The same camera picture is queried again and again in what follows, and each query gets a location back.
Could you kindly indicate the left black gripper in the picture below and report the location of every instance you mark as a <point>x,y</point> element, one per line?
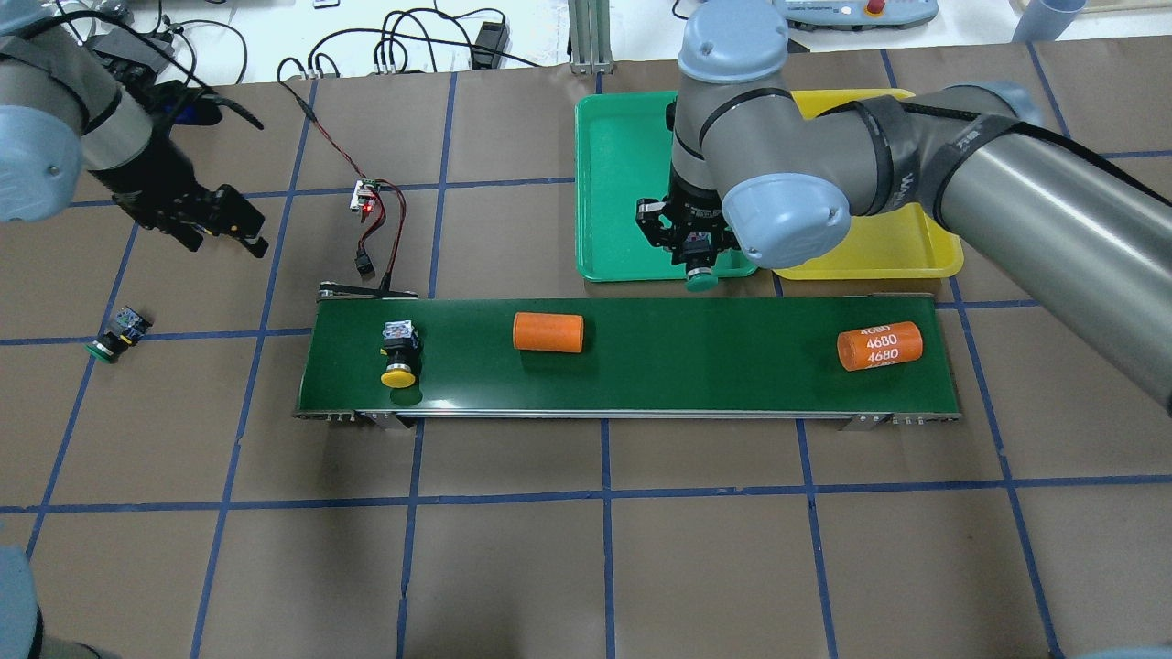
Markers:
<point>154,186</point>

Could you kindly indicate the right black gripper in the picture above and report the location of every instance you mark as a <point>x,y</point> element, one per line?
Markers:
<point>689,213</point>

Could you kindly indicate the plain orange cylinder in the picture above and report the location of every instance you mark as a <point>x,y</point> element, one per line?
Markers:
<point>548,332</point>

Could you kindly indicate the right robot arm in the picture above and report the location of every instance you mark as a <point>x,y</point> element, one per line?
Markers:
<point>749,172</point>

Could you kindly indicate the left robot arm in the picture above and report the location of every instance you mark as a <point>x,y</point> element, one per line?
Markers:
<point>63,115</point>

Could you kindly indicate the green plastic tray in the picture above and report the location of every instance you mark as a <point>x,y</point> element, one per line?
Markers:
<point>622,154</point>

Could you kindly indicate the green conveyor belt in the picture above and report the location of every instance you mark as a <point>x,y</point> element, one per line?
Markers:
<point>644,357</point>

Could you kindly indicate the yellow plastic tray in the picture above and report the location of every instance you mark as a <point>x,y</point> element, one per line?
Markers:
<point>901,244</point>

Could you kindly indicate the orange 4680 labelled cylinder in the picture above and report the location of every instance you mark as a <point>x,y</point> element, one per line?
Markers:
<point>880,345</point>

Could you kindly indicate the blue teach pendant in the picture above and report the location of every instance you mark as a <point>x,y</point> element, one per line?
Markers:
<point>857,16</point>

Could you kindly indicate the black power adapter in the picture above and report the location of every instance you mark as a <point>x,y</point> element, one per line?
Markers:
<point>490,45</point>

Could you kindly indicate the blue plastic cup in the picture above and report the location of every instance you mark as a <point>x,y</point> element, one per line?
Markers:
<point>1045,20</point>

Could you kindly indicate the aluminium frame post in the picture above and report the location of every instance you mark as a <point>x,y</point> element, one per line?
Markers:
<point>590,40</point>

